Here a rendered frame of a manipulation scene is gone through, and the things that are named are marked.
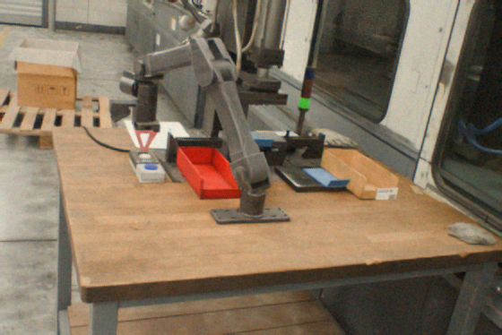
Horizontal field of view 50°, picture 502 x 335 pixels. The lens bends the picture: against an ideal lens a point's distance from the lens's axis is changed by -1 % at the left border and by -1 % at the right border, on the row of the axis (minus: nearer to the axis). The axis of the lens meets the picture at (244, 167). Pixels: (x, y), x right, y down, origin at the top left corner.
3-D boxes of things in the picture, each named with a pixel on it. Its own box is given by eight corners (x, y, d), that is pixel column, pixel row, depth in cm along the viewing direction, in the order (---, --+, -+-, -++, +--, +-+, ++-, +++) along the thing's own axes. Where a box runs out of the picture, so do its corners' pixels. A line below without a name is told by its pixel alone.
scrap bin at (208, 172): (199, 200, 144) (202, 178, 142) (176, 165, 165) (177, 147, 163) (241, 198, 149) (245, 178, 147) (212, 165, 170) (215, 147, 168)
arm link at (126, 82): (113, 94, 158) (115, 53, 154) (136, 91, 165) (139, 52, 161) (138, 104, 152) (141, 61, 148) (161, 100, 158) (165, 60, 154)
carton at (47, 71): (19, 89, 511) (19, 35, 494) (84, 93, 527) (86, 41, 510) (7, 107, 451) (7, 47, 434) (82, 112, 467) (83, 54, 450)
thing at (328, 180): (329, 189, 159) (331, 180, 158) (303, 169, 172) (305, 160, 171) (349, 188, 162) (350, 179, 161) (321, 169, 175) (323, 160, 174)
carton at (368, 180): (359, 202, 160) (366, 178, 158) (319, 171, 182) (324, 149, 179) (394, 201, 165) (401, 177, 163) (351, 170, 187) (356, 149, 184)
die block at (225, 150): (226, 166, 171) (229, 143, 168) (215, 155, 179) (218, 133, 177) (282, 166, 179) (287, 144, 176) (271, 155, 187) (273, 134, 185)
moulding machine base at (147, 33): (123, 39, 973) (126, -16, 940) (177, 45, 1008) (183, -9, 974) (189, 137, 490) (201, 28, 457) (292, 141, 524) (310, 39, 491)
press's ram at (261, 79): (232, 113, 164) (246, 12, 154) (206, 91, 186) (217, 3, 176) (286, 115, 171) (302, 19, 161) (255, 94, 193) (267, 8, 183)
